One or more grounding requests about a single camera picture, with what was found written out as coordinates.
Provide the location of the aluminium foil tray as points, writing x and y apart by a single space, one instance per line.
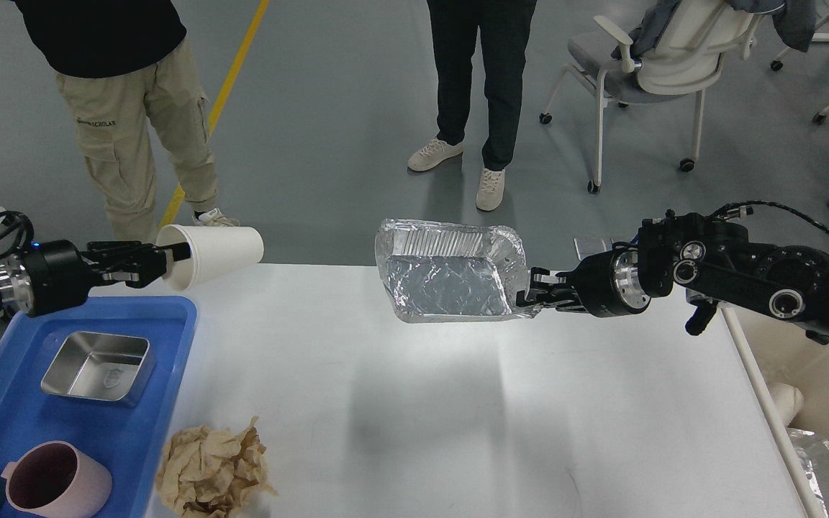
445 272

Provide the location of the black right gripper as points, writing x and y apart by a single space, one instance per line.
606 285

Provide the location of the white paper cup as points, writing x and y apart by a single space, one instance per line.
213 252

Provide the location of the white tube in bin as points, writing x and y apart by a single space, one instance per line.
788 401

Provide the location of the person in beige trousers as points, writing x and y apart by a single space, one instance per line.
122 68

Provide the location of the square steel container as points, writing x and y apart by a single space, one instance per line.
100 367

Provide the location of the pink mug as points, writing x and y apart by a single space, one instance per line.
56 479

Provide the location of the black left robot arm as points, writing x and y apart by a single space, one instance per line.
16 236

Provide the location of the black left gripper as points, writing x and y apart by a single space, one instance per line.
53 276

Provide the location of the beige plastic bin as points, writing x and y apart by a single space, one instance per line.
776 352

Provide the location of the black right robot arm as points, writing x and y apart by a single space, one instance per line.
709 255

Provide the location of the white office chair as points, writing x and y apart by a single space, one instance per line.
687 59

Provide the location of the brown paper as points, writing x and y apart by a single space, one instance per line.
205 472

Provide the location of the foil trash in bin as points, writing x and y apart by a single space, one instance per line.
813 452

